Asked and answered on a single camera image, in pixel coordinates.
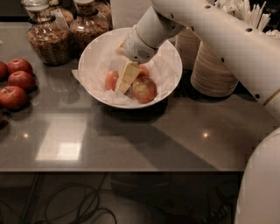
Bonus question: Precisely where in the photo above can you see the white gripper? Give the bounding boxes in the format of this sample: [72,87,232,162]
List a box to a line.
[115,25,158,93]

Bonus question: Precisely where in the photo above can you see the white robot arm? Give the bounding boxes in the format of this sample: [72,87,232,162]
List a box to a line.
[124,0,280,224]

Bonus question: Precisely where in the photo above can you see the back apple in bowl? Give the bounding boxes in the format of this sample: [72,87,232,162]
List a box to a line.
[138,64,150,78]

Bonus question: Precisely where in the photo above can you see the apple in bowl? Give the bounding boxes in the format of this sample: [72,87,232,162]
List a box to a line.
[105,71,119,90]
[132,76,158,104]
[138,64,150,78]

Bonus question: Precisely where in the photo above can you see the left apple in bowl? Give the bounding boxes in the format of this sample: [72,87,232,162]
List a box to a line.
[105,71,119,90]

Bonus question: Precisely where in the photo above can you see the front apple in bowl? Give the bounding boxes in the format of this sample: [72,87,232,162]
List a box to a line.
[132,76,158,104]

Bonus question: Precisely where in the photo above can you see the white bowl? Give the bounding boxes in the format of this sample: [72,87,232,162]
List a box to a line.
[78,27,184,109]

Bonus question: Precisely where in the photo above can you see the red apple middle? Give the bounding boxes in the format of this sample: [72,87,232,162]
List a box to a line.
[8,71,36,92]

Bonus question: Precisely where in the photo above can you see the red apple top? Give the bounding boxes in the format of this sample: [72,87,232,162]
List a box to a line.
[7,58,33,74]

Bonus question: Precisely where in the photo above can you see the red apple front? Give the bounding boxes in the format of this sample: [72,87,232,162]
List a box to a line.
[0,86,28,110]

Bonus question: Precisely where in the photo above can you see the red apple at left edge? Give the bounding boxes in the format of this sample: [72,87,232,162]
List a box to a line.
[0,61,8,81]

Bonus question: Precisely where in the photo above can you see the back glass jar right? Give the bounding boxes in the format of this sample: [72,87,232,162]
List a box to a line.
[95,0,113,29]

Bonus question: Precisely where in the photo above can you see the back stack of paper bowls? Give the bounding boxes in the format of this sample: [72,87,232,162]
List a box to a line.
[175,28,200,70]

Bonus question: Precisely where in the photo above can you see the glass jar with granola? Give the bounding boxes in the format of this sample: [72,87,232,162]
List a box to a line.
[21,0,71,66]

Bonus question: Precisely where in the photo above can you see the back glass jar left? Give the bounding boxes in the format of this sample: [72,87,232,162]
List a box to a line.
[49,0,74,26]

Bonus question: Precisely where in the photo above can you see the white plastic cutlery bundle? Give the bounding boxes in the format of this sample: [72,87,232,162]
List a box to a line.
[213,0,280,41]

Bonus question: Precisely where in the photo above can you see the black floor cables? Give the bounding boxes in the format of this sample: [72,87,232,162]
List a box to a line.
[0,171,118,224]

